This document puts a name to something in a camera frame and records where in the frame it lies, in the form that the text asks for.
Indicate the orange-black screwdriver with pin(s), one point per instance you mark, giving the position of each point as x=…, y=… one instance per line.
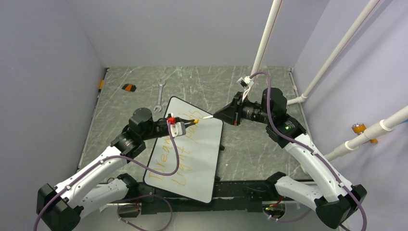
x=100, y=86

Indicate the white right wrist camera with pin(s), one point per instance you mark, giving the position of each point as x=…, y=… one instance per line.
x=246, y=83

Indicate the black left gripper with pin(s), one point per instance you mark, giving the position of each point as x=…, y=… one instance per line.
x=185, y=121

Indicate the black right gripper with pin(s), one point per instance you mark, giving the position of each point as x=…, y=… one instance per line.
x=232, y=113

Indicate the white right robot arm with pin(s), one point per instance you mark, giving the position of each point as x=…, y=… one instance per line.
x=335, y=198

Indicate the white PVC pipe frame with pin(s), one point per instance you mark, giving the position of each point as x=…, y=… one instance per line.
x=316, y=32

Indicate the orange clamp on pipe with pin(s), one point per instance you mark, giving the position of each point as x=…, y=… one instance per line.
x=359, y=128

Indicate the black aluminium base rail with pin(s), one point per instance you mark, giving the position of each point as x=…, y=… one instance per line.
x=250, y=196

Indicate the silver open-end wrench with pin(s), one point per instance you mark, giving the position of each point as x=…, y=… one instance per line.
x=158, y=106

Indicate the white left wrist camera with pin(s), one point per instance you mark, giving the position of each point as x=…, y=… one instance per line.
x=176, y=129

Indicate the orange hex key set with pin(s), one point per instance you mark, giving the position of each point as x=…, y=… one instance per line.
x=129, y=87

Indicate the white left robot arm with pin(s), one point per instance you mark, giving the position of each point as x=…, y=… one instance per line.
x=61, y=207

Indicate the white whiteboard black frame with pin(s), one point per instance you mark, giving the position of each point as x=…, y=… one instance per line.
x=198, y=155

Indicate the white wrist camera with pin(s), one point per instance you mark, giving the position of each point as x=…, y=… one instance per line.
x=246, y=83
x=176, y=129

